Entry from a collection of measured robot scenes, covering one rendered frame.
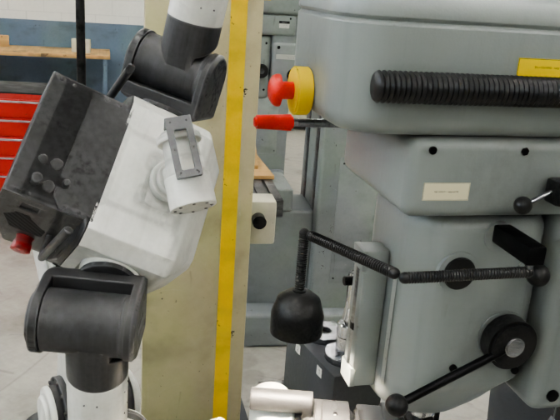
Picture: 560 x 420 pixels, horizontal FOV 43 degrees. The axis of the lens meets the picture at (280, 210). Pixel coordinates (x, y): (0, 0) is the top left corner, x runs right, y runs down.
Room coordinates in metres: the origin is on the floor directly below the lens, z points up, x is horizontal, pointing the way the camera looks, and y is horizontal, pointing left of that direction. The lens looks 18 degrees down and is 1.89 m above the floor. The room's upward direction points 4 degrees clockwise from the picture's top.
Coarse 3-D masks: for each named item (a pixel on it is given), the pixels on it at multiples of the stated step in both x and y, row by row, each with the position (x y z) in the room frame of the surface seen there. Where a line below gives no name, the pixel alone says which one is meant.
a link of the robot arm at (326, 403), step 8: (328, 400) 0.96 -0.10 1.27; (328, 408) 0.93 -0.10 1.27; (336, 408) 0.93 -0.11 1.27; (344, 408) 0.93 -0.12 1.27; (360, 408) 0.97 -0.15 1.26; (368, 408) 0.97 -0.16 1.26; (376, 408) 0.97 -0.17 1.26; (384, 408) 0.97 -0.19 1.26; (328, 416) 0.92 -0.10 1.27; (336, 416) 0.92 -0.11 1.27; (344, 416) 0.92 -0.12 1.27; (352, 416) 0.94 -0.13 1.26; (360, 416) 0.94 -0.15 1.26; (368, 416) 0.95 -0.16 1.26; (376, 416) 0.95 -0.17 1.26; (384, 416) 0.95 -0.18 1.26
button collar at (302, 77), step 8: (296, 72) 0.87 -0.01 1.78; (304, 72) 0.87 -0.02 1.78; (288, 80) 0.90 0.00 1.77; (296, 80) 0.87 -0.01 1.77; (304, 80) 0.86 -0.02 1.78; (312, 80) 0.86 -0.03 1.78; (296, 88) 0.86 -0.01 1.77; (304, 88) 0.85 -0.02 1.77; (312, 88) 0.86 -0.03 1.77; (296, 96) 0.86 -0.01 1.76; (304, 96) 0.85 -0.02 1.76; (312, 96) 0.86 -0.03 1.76; (288, 104) 0.89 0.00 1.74; (296, 104) 0.86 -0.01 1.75; (304, 104) 0.86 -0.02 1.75; (296, 112) 0.86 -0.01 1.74; (304, 112) 0.87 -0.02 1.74
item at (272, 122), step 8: (256, 120) 0.97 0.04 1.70; (264, 120) 0.97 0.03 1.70; (272, 120) 0.97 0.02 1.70; (280, 120) 0.97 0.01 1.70; (288, 120) 0.97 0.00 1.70; (296, 120) 0.98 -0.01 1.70; (304, 120) 0.99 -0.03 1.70; (312, 120) 0.99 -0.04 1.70; (320, 120) 0.99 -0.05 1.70; (256, 128) 0.97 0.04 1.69; (264, 128) 0.97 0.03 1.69; (272, 128) 0.97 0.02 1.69; (280, 128) 0.97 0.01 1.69; (288, 128) 0.97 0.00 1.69
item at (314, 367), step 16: (336, 336) 1.37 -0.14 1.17; (288, 352) 1.41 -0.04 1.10; (304, 352) 1.34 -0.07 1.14; (320, 352) 1.32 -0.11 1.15; (288, 368) 1.40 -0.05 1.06; (304, 368) 1.34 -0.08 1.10; (320, 368) 1.28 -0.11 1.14; (336, 368) 1.26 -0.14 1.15; (288, 384) 1.40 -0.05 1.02; (304, 384) 1.33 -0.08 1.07; (320, 384) 1.27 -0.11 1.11; (336, 384) 1.23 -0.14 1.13; (336, 400) 1.23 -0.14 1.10; (352, 400) 1.25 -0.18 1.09; (368, 400) 1.27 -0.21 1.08
